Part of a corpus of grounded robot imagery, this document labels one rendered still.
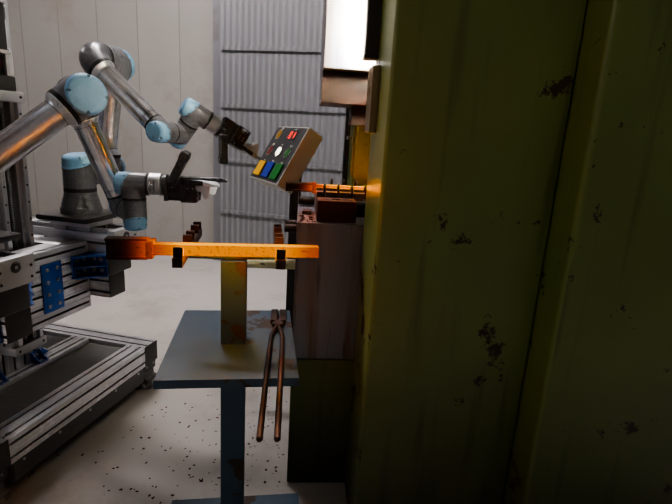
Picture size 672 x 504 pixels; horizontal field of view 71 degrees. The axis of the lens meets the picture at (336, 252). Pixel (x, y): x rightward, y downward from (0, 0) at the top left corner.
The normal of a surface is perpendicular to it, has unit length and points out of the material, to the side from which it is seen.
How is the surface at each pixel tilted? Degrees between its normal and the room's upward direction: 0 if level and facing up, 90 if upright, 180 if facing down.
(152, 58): 90
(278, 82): 90
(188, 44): 90
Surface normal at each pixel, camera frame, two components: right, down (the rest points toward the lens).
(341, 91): 0.07, 0.24
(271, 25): -0.23, 0.22
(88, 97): 0.72, 0.13
